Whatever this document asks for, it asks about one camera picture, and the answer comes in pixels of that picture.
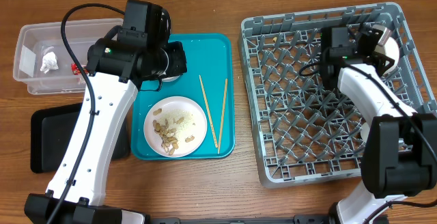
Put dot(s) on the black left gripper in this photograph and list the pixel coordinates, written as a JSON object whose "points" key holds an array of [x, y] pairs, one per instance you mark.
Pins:
{"points": [[178, 65]]}

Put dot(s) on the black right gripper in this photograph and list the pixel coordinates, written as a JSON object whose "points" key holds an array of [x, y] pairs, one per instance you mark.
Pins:
{"points": [[377, 63]]}

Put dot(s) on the pink bowl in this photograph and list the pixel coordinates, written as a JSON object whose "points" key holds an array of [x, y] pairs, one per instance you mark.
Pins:
{"points": [[170, 79]]}

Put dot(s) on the white bowl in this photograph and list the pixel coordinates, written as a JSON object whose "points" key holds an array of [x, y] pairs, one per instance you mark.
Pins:
{"points": [[387, 49]]}

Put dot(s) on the white cup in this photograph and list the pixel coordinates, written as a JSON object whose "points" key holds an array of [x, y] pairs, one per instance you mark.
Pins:
{"points": [[364, 133]]}

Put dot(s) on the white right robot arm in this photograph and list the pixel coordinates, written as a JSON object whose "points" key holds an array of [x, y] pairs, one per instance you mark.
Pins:
{"points": [[399, 159]]}

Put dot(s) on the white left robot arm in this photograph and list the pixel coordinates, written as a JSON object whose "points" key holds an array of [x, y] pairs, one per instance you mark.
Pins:
{"points": [[136, 51]]}

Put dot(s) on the grey dishwasher rack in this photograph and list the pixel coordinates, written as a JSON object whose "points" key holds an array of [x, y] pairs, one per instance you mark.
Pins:
{"points": [[302, 133]]}

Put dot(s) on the teal plastic tray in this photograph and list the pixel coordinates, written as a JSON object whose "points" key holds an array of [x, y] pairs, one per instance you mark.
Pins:
{"points": [[208, 55]]}

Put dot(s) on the pink plate with food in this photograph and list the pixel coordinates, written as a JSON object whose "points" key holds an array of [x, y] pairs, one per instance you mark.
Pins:
{"points": [[175, 127]]}

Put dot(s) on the left wooden chopstick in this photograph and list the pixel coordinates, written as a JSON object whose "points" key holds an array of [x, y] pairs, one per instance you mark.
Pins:
{"points": [[208, 112]]}

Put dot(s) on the red snack wrapper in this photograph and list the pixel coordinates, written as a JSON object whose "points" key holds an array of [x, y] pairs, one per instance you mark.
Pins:
{"points": [[76, 71]]}

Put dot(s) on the crumpled white tissue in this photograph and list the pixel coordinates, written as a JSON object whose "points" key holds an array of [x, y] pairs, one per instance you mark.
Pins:
{"points": [[49, 62]]}

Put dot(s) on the clear plastic container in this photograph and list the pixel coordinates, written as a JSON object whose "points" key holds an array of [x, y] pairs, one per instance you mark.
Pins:
{"points": [[35, 40]]}

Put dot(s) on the black tray bin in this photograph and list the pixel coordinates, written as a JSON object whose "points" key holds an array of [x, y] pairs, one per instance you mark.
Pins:
{"points": [[51, 130]]}

